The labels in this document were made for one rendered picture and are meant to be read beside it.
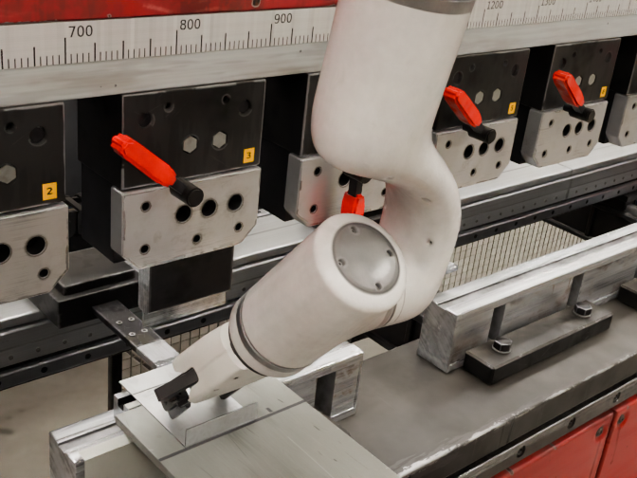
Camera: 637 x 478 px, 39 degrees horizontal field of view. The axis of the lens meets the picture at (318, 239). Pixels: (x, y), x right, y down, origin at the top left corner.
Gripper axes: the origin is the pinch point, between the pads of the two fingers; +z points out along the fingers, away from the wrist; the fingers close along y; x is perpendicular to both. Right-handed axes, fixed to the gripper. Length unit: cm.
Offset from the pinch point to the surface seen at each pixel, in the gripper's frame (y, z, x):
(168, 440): 5.3, 0.1, 3.5
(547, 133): -53, -15, -13
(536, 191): -96, 23, -17
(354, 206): -16.3, -15.6, -9.8
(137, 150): 9.4, -23.4, -16.1
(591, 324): -71, 7, 10
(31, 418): -39, 163, -35
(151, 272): 3.5, -6.7, -11.3
